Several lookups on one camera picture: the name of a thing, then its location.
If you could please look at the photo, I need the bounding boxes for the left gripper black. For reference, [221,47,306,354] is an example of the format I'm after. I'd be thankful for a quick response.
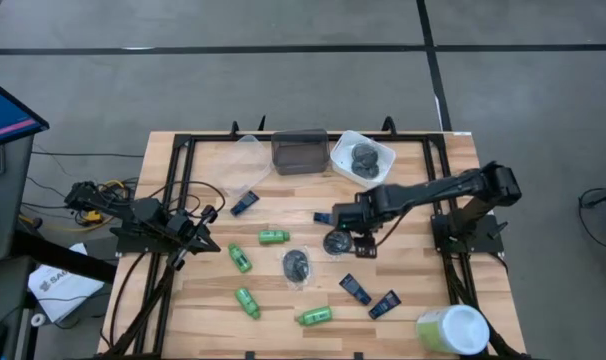
[165,204,219,271]

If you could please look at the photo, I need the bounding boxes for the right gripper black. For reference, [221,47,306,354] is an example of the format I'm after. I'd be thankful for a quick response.
[331,192,384,259]

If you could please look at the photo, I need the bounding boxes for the black puff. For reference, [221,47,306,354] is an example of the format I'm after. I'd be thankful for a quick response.
[322,229,355,258]
[281,247,313,292]
[351,143,380,168]
[351,160,381,181]

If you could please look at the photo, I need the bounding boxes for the green shampoo bottle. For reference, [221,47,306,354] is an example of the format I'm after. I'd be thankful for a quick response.
[257,229,291,246]
[234,287,262,321]
[227,242,254,274]
[296,305,334,328]

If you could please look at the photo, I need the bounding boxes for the white plastic container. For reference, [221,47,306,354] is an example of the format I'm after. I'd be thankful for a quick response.
[329,130,397,190]

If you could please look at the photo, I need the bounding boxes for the dark grey plastic container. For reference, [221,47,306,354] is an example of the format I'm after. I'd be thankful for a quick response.
[270,128,331,177]

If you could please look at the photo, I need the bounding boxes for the large white green jar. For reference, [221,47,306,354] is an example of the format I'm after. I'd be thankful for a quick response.
[415,304,491,357]

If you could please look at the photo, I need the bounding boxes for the white printed paper sheets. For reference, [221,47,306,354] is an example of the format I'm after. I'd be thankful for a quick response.
[27,242,105,324]

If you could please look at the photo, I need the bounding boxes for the grey desk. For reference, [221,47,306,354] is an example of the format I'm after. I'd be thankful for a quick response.
[0,133,35,360]

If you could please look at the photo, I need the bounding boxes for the computer monitor blue screen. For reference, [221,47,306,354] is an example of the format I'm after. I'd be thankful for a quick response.
[0,73,51,152]

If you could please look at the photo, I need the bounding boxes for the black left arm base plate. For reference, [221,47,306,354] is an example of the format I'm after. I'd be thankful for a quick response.
[109,225,223,255]

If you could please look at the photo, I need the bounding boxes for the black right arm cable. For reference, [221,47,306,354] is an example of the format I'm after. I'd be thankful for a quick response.
[375,205,415,250]

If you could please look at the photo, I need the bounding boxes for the black looped cable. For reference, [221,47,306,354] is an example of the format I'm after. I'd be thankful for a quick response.
[146,179,228,217]

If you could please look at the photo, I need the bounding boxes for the black metal table frame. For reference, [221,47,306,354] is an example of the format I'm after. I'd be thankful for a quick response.
[97,115,530,360]

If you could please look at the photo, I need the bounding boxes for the yellow cable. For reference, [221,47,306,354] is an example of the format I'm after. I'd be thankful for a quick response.
[16,178,130,233]

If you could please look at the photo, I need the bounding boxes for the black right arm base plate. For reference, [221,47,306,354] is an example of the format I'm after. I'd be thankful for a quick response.
[430,212,510,255]

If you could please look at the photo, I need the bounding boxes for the black floor cable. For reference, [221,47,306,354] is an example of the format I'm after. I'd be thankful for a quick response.
[30,143,145,160]

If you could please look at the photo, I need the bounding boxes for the black cable with grey device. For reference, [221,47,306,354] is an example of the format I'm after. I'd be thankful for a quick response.
[576,180,606,252]

